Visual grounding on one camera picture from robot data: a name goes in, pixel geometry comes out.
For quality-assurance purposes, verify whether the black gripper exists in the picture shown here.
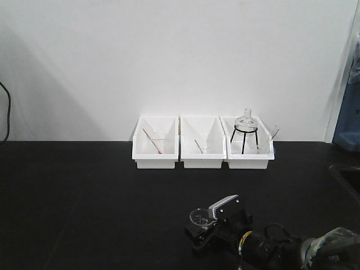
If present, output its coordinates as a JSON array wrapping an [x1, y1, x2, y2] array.
[[184, 209, 253, 257]]

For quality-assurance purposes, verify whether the clear glass beaker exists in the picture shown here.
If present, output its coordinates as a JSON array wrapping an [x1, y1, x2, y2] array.
[[189, 208, 217, 230]]

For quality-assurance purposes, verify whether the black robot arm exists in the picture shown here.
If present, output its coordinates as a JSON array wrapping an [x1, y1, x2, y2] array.
[[184, 209, 359, 269]]

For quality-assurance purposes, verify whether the small glass beaker in bin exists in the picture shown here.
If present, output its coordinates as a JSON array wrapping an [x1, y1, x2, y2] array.
[[151, 130, 166, 142]]

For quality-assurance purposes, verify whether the red-tipped glass rod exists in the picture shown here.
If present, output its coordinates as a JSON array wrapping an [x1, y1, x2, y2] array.
[[142, 128, 163, 154]]

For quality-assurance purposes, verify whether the middle white plastic bin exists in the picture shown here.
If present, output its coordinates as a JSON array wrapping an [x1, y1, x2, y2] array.
[[180, 116, 227, 169]]

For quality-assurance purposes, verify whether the white plastic bin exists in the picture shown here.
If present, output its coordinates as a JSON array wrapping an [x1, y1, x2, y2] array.
[[219, 116, 275, 169], [180, 116, 227, 169], [132, 116, 179, 169]]

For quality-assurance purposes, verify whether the left white plastic bin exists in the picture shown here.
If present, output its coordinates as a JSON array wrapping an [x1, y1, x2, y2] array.
[[132, 116, 179, 169]]

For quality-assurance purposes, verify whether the right white plastic bin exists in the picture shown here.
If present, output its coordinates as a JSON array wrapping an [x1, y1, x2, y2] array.
[[219, 116, 275, 169]]

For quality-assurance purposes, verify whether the round glass flask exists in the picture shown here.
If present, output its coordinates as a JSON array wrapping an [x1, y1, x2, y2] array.
[[235, 108, 258, 134]]

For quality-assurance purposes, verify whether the clear glass test tube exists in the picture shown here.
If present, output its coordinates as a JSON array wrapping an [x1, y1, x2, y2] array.
[[259, 125, 280, 151]]

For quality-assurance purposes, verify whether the black sink basin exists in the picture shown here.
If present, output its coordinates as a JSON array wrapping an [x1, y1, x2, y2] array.
[[329, 164, 360, 203]]

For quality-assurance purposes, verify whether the blue equipment at right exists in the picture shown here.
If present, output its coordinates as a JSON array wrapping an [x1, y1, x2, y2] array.
[[332, 41, 359, 152]]

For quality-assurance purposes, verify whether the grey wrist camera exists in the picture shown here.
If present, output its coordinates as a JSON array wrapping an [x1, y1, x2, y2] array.
[[208, 195, 241, 220]]

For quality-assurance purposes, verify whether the black camera cable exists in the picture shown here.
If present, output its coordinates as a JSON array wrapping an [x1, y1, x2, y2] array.
[[264, 223, 303, 245]]

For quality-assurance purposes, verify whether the black wire tripod stand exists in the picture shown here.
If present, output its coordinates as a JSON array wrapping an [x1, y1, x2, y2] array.
[[230, 126, 259, 154]]

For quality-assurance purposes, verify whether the black cable at left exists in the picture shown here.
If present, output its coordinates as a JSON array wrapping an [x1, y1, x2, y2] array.
[[0, 81, 12, 144]]

